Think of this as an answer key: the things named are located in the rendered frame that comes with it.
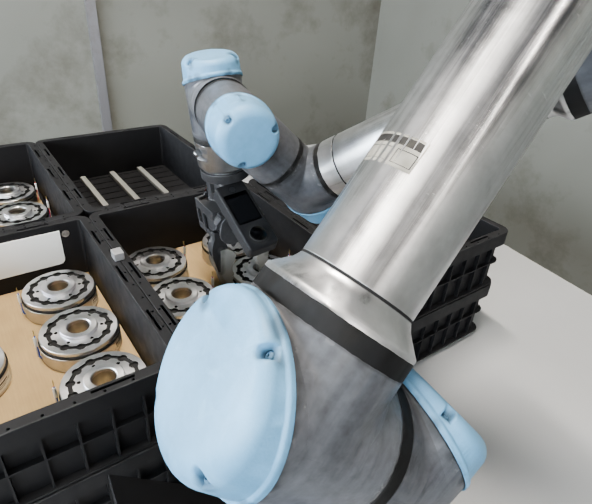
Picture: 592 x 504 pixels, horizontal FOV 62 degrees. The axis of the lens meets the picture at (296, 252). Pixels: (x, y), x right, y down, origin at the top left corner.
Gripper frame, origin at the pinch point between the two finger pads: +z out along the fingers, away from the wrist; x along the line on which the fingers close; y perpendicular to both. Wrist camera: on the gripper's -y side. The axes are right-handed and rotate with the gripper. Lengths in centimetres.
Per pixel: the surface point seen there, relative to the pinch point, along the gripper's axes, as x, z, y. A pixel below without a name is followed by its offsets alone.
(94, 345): 25.0, -4.3, -4.4
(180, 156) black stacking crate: -9.8, -2.7, 47.6
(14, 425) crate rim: 34.4, -12.3, -19.6
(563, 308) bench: -62, 23, -24
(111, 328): 22.1, -3.9, -2.2
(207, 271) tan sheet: 3.2, 1.7, 8.5
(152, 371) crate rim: 21.4, -10.7, -19.6
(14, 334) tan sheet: 33.5, -2.2, 7.3
